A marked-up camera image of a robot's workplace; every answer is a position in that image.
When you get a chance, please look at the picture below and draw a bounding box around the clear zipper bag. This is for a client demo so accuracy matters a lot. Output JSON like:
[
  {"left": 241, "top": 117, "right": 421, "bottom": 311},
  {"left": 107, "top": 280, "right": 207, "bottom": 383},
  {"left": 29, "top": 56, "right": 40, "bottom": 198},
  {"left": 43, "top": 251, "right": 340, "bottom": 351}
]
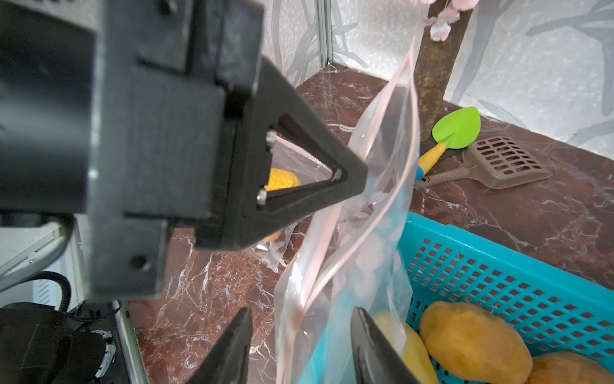
[{"left": 274, "top": 47, "right": 420, "bottom": 383}]

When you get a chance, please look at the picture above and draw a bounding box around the green-yellow potato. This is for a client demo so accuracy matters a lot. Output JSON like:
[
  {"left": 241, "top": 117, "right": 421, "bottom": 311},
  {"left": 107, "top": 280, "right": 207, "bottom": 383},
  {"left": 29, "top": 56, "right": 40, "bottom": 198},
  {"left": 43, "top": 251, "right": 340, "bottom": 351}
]
[{"left": 374, "top": 312, "right": 439, "bottom": 383}]

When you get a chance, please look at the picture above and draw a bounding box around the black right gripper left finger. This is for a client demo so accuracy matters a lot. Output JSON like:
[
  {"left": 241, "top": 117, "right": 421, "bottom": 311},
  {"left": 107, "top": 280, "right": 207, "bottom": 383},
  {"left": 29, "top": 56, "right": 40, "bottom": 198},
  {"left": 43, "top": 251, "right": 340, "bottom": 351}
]
[{"left": 187, "top": 307, "right": 253, "bottom": 384}]

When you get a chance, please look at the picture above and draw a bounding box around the yellow wrinkled potato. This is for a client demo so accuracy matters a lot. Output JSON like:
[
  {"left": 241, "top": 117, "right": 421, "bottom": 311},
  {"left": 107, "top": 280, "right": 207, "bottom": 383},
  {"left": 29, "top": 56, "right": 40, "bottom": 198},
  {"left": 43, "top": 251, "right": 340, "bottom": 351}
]
[{"left": 265, "top": 168, "right": 301, "bottom": 191}]

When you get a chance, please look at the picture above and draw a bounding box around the teal plastic basket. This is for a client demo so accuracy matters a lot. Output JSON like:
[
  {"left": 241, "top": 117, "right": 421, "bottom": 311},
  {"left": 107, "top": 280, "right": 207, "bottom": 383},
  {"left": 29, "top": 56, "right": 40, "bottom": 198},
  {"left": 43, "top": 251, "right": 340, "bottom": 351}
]
[{"left": 374, "top": 214, "right": 613, "bottom": 371}]

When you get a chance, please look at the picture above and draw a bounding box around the green toy shovel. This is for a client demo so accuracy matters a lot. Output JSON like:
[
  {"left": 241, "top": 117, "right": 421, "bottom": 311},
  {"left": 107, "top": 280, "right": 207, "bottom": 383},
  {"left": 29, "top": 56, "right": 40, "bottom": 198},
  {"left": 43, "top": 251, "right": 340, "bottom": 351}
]
[{"left": 416, "top": 107, "right": 481, "bottom": 180}]

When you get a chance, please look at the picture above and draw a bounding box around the tan toy rake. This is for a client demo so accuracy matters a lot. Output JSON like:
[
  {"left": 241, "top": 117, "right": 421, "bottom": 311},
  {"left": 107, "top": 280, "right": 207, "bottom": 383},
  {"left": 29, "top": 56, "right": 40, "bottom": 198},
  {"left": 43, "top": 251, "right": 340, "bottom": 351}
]
[{"left": 416, "top": 136, "right": 553, "bottom": 190}]

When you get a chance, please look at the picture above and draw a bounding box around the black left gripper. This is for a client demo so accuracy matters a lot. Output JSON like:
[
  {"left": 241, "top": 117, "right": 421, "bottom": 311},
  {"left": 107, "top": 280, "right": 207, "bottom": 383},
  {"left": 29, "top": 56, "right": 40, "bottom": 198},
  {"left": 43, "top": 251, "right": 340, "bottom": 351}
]
[{"left": 1, "top": 1, "right": 264, "bottom": 299}]

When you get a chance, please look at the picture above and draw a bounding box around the pink cherry blossom tree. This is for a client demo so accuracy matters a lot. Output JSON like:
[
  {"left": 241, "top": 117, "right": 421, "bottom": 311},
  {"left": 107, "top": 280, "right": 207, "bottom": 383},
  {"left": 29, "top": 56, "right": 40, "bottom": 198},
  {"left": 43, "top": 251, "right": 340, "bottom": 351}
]
[{"left": 415, "top": 11, "right": 473, "bottom": 142}]

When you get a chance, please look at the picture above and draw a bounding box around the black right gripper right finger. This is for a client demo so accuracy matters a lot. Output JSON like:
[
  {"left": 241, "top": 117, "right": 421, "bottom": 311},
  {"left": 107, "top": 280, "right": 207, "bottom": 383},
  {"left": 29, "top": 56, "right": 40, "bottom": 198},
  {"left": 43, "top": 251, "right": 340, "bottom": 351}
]
[{"left": 350, "top": 307, "right": 419, "bottom": 384}]

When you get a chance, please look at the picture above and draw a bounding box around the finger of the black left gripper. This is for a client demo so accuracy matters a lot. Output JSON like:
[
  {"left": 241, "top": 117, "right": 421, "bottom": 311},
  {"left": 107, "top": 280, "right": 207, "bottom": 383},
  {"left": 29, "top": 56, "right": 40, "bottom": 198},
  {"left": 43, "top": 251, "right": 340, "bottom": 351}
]
[{"left": 194, "top": 59, "right": 367, "bottom": 251}]

